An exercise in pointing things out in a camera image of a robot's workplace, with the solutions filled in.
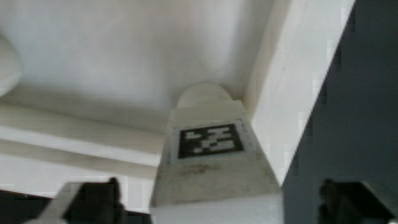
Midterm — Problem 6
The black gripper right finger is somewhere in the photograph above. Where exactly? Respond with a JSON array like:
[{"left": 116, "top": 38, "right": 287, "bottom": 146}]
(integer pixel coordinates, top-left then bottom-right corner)
[{"left": 317, "top": 179, "right": 398, "bottom": 224}]

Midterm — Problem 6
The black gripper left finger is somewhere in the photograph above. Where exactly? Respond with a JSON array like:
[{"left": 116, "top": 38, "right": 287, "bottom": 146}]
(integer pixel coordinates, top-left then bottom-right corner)
[{"left": 28, "top": 177, "right": 125, "bottom": 224}]

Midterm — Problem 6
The white table leg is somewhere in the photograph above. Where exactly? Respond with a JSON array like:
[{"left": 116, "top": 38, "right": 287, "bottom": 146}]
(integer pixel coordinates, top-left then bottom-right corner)
[{"left": 148, "top": 83, "right": 284, "bottom": 224}]

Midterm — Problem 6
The white square tabletop tray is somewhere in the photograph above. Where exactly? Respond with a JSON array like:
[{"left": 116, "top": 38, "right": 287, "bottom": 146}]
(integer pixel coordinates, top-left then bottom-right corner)
[{"left": 0, "top": 0, "right": 275, "bottom": 132}]

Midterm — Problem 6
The white U-shaped obstacle fence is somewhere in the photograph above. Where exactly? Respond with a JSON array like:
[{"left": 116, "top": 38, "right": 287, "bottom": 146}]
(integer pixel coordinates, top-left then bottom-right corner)
[{"left": 0, "top": 0, "right": 355, "bottom": 211}]

